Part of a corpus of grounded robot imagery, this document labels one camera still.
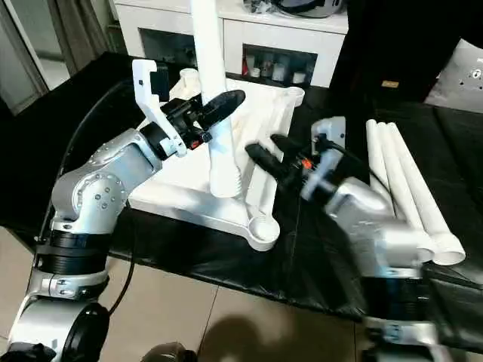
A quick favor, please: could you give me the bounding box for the white plastic table leg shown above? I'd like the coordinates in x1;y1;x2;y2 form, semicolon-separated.
375;121;446;261
385;121;467;266
365;118;412;227
189;0;247;199

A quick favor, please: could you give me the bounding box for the white plastic table top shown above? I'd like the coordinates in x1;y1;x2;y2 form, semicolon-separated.
125;68;306;252

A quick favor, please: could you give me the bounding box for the black table mat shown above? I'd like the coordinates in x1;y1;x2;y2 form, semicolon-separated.
0;51;483;325

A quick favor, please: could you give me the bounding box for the white glass-door cabinet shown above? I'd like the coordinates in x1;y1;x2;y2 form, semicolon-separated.
113;0;349;87

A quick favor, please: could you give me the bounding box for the grey carry case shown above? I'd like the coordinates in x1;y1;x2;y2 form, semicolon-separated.
245;0;348;20

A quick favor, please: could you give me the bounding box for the grey curtain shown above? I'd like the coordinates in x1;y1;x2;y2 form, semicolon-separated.
0;0;114;76

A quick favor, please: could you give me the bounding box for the black tall cabinet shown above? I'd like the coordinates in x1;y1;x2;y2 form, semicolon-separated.
336;0;483;103

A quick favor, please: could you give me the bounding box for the light grey cushion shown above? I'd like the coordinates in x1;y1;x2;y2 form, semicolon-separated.
424;38;483;114

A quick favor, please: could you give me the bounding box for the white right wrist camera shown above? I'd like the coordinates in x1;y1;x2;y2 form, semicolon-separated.
310;116;348;165

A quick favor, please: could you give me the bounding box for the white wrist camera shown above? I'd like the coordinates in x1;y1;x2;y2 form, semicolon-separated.
310;116;348;165
131;58;188;158

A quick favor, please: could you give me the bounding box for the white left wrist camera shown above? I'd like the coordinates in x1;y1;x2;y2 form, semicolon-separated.
131;58;188;158

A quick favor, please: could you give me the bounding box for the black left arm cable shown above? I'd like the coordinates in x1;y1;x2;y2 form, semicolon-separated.
57;75;148;318

